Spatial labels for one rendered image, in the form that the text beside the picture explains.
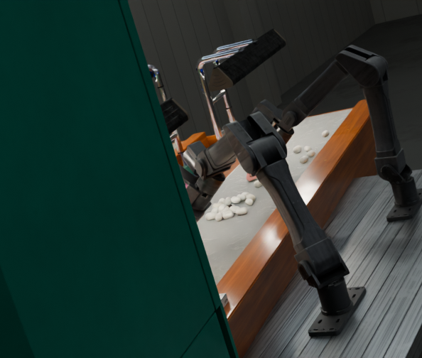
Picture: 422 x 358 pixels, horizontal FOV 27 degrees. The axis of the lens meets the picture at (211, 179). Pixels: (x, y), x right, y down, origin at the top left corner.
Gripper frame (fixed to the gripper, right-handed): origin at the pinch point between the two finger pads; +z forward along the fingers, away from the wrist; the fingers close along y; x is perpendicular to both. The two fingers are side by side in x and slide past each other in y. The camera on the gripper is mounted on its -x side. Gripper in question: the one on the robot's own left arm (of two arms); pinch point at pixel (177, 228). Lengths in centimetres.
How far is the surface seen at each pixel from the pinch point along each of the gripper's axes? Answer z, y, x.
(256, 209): -3.5, -27.2, 13.1
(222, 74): -17, -60, -21
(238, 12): 111, -489, -103
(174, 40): 126, -398, -116
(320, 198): -17.7, -28.3, 25.2
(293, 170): -5, -60, 14
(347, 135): -17, -81, 21
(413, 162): 51, -285, 63
